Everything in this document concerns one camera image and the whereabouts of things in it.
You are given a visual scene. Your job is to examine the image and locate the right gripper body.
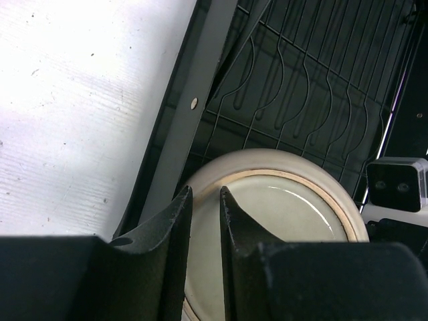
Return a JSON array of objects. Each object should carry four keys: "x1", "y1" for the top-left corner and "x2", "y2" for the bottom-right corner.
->
[{"x1": 367, "y1": 0, "x2": 428, "y2": 261}]

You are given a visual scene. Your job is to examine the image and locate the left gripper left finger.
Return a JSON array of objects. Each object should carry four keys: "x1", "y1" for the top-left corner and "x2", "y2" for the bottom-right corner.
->
[{"x1": 1, "y1": 187, "x2": 193, "y2": 320}]

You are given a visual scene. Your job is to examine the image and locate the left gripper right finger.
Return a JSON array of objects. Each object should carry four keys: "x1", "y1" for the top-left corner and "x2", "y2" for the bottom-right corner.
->
[{"x1": 220, "y1": 187, "x2": 427, "y2": 320}]

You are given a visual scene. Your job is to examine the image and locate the large cream bowl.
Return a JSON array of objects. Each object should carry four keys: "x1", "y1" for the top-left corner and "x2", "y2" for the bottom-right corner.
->
[{"x1": 183, "y1": 148, "x2": 368, "y2": 320}]

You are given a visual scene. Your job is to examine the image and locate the black dish rack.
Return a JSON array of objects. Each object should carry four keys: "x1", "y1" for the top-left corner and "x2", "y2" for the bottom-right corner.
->
[{"x1": 116, "y1": 1, "x2": 419, "y2": 235}]

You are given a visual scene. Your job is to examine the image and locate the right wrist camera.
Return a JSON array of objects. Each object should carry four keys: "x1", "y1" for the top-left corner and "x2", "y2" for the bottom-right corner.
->
[{"x1": 362, "y1": 156, "x2": 427, "y2": 227}]

